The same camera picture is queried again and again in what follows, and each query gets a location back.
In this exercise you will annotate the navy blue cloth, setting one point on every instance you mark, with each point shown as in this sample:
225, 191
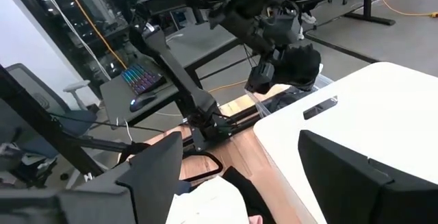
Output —
183, 188

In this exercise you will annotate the backlit keyboard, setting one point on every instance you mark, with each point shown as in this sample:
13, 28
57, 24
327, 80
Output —
142, 78

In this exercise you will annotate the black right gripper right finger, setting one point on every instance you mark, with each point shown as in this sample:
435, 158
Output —
342, 189

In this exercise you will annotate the white plastic laundry basket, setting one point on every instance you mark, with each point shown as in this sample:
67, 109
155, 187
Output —
376, 114

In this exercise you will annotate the black computer mouse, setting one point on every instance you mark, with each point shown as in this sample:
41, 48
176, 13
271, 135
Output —
142, 101

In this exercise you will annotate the clear plastic bin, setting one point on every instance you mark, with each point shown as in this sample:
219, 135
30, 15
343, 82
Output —
260, 105

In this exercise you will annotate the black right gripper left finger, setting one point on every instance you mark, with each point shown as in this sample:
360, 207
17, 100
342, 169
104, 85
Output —
150, 189

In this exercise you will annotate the person's shoe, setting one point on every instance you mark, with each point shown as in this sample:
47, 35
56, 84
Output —
308, 18

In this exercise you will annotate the grey office chair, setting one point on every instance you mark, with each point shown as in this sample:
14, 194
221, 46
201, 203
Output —
44, 124
37, 94

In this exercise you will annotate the black t-shirt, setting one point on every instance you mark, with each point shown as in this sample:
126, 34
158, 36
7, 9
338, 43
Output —
250, 193

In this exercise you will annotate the black left frame rails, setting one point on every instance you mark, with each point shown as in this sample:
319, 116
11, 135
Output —
239, 118

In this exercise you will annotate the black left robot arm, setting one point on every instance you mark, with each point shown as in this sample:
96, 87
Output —
178, 73

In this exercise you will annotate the white t-shirt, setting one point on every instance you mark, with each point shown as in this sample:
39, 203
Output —
208, 203

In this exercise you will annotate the grey desk with keyboard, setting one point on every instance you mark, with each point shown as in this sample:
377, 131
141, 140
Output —
118, 100

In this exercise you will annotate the pink cloth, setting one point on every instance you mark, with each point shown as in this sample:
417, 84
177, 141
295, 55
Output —
256, 220

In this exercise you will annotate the plain black garment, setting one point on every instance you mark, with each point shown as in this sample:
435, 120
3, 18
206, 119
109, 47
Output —
299, 66

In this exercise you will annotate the black fuzzy garment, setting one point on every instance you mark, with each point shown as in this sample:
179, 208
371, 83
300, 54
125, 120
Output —
289, 100

